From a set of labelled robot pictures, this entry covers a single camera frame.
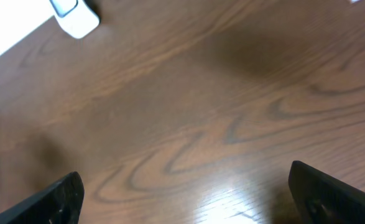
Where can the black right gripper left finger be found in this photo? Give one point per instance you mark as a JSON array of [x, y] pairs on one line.
[[59, 203]]

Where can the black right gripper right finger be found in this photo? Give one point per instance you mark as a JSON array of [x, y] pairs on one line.
[[321, 198]]

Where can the white barcode scanner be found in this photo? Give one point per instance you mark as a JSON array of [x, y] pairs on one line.
[[76, 17]]

